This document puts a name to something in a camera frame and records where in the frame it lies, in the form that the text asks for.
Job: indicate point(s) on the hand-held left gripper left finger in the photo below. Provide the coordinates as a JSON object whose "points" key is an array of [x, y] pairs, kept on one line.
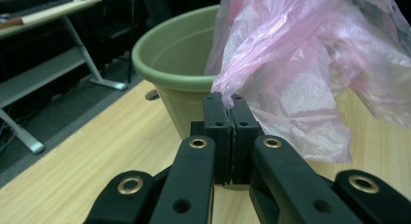
{"points": [[217, 133]]}

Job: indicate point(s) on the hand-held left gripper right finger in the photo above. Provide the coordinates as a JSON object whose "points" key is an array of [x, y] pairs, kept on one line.
{"points": [[243, 133]]}

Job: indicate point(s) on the pink plastic bag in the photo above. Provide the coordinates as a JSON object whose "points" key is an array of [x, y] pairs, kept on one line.
{"points": [[290, 72]]}

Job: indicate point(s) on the green plastic bin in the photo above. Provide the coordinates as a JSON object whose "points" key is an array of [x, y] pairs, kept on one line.
{"points": [[174, 62]]}

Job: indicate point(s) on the brown item on desk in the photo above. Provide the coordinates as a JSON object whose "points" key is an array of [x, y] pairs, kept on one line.
{"points": [[10, 23]]}

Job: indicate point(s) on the white metal desk frame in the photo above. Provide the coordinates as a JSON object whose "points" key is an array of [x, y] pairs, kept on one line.
{"points": [[48, 65]]}

